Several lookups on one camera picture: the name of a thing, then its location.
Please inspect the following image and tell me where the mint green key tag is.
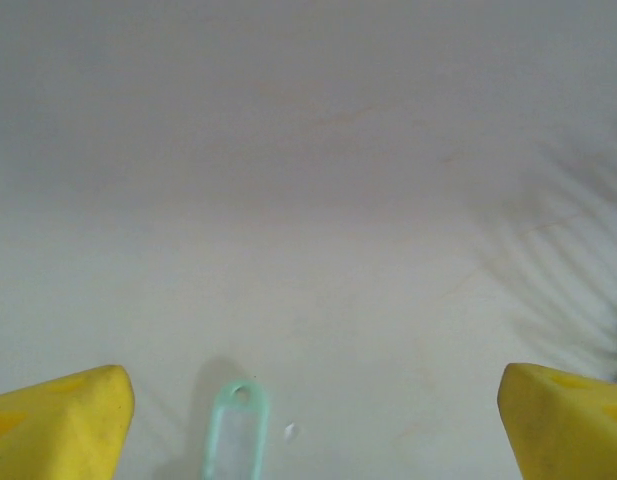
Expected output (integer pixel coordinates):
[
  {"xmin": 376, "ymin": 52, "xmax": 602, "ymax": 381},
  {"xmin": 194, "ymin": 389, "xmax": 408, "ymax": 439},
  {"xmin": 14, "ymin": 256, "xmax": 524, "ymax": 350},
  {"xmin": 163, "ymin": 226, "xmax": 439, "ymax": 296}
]
[{"xmin": 202, "ymin": 378, "xmax": 270, "ymax": 480}]

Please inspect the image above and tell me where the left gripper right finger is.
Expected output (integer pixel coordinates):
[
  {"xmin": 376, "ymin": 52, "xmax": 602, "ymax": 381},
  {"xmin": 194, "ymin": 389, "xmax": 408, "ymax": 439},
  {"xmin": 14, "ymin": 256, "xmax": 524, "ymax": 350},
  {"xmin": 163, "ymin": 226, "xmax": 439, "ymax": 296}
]
[{"xmin": 497, "ymin": 362, "xmax": 617, "ymax": 480}]

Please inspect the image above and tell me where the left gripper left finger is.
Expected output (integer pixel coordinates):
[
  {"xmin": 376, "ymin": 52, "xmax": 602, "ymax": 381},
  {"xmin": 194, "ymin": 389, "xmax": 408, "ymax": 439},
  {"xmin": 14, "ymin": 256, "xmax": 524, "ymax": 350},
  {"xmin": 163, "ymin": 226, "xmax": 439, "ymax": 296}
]
[{"xmin": 0, "ymin": 364, "xmax": 136, "ymax": 480}]

